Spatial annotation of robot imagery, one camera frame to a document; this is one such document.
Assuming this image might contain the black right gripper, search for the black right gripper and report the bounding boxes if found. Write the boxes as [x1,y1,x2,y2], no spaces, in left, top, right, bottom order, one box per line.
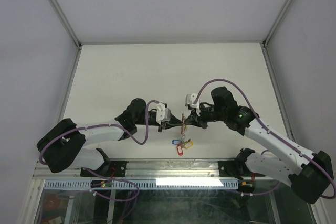
[184,103,226,130]

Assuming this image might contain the blue key tag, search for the blue key tag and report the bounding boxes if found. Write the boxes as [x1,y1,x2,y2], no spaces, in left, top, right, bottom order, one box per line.
[172,140,180,145]

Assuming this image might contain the red key tag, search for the red key tag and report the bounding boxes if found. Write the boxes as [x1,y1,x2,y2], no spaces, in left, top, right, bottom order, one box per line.
[176,144,184,156]

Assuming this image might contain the yellow key tag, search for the yellow key tag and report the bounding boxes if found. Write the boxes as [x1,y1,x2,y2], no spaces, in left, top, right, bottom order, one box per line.
[183,141,194,150]

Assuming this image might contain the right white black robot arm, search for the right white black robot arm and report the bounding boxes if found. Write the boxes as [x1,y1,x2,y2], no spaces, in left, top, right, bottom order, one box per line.
[185,87,335,204]

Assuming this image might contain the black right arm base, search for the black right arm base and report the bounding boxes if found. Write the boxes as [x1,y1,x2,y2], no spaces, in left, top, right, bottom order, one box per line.
[218,159,253,180]

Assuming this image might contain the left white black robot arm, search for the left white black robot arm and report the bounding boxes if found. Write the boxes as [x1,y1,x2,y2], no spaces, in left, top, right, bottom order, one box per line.
[37,98,182,176]

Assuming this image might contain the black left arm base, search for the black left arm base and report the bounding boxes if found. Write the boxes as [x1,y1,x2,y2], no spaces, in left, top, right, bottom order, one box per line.
[93,160,128,178]

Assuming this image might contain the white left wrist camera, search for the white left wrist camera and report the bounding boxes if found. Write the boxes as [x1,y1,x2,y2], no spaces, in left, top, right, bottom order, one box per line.
[156,101,171,124]

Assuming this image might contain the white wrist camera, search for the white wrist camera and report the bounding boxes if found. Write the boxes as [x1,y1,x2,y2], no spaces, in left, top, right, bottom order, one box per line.
[185,93,200,110]
[156,101,171,124]

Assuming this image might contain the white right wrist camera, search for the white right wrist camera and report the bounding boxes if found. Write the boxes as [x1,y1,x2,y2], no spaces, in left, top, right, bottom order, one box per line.
[185,93,200,110]

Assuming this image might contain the perforated grey cable duct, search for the perforated grey cable duct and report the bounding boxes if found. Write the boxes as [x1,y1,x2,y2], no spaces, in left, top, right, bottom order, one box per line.
[43,178,241,190]

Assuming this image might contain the left aluminium frame post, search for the left aluminium frame post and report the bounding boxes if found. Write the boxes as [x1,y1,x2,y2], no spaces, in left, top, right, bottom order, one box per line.
[48,0,82,49]

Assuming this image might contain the aluminium frame post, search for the aluminium frame post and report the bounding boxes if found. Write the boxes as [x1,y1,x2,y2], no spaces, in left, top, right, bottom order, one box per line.
[48,0,82,49]
[262,0,295,47]

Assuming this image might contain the right aluminium frame post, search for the right aluminium frame post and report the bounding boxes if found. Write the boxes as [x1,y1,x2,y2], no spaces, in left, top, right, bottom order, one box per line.
[262,0,295,47]

